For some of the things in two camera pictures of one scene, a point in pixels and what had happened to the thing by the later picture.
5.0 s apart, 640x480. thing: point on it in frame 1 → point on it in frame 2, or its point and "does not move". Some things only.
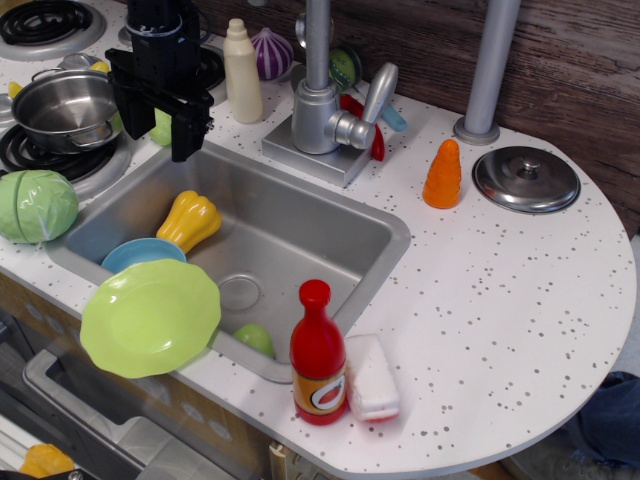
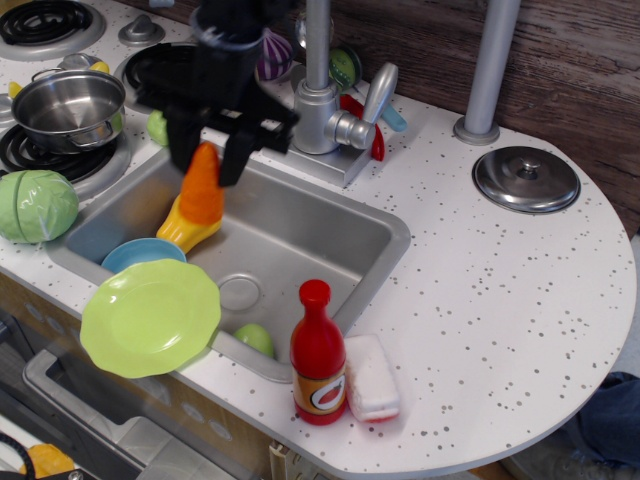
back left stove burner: [43, 29] does not move
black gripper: [166, 70] → [223, 88]
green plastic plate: [150, 319] does not move
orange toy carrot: [443, 185] → [202, 198]
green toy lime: [256, 336] does not move
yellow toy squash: [191, 221] does not move
